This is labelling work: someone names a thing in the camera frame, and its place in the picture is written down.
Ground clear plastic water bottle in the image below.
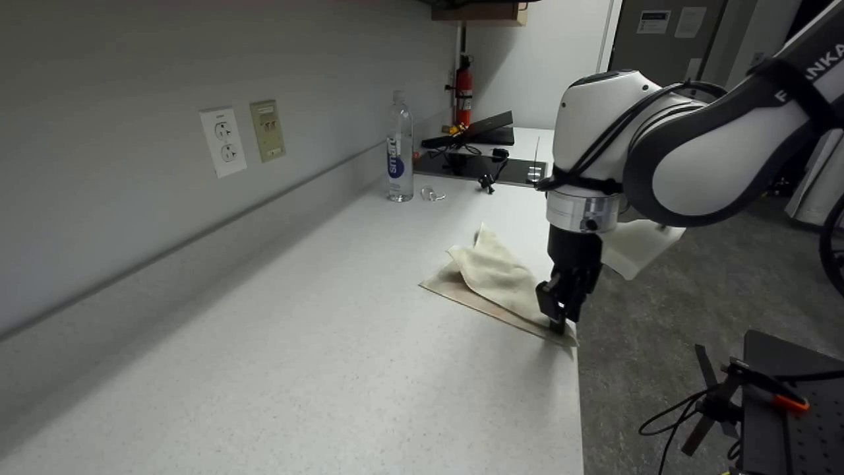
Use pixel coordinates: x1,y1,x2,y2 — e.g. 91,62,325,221
382,87,418,206

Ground orange handled tool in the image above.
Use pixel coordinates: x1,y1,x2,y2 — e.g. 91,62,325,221
725,359,816,417

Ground grey door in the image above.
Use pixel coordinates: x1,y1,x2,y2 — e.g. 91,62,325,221
605,0,734,89

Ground red fire extinguisher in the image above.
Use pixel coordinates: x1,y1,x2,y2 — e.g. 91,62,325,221
445,53,477,131

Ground black flat angled panel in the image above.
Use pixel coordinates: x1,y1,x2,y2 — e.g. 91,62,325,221
419,107,518,151

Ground black floor cable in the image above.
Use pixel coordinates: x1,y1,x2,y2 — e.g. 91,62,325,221
636,384,709,475

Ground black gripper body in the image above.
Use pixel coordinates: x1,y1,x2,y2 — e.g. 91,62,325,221
535,226,607,305

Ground black glass cooktop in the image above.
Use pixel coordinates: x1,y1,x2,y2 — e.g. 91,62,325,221
412,144,549,189

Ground black perforated table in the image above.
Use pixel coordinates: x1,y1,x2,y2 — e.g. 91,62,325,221
739,326,844,475

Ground black mini tripod mount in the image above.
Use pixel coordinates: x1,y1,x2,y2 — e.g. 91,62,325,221
472,144,513,195

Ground black tripod stand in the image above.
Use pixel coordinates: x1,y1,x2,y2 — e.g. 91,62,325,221
680,339,749,458

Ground white wall power outlet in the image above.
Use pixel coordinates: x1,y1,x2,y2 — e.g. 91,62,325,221
199,106,250,181

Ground beige wall plate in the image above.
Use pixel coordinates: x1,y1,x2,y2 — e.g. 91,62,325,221
249,97,287,166

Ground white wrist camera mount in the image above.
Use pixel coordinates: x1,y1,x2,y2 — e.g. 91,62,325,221
602,218,688,281

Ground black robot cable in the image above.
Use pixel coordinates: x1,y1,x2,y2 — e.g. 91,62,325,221
816,195,844,297

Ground stained beige cloth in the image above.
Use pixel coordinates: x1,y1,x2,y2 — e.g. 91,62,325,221
418,223,584,349

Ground white paper wall notice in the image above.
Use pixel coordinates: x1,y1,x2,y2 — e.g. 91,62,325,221
672,5,709,42
633,7,672,37

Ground wooden upper cabinet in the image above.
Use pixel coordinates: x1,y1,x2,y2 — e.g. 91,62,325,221
424,0,535,24

